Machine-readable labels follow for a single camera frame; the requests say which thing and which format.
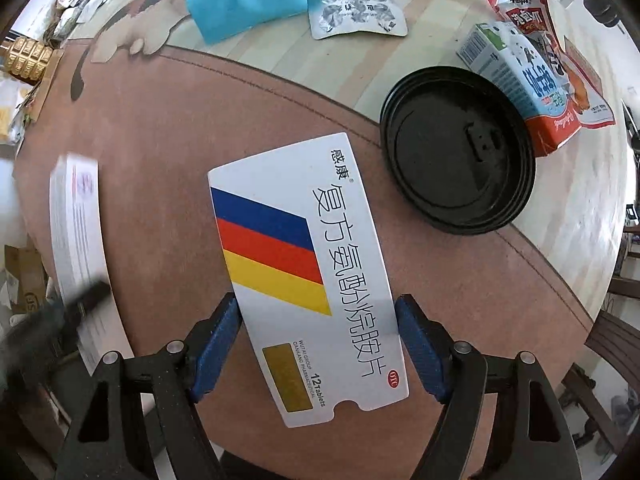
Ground blue and white drink carton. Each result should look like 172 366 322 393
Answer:
456 22 581 121

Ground red snack bag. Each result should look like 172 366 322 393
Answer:
481 0 617 158

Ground black plastic lid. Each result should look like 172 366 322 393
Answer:
379 66 537 236

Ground long white paper box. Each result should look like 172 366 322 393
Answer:
49 154 136 376

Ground striped white medicine box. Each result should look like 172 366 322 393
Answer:
207 132 411 429

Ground silver printed foil packet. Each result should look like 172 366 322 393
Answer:
302 0 408 41

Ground wooden chair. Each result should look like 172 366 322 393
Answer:
560 310 640 441

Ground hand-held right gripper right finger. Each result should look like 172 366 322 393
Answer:
394 294 583 480

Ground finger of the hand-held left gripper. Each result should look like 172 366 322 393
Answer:
47 280 112 333

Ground black round device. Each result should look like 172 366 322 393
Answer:
585 0 626 28

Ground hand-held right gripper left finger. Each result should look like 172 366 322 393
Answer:
55 292 246 480

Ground brown cardboard box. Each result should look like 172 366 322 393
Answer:
4 245 48 311

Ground pile of foil packets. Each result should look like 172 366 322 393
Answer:
50 0 101 41

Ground gold foil chocolates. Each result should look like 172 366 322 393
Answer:
2 36 63 85

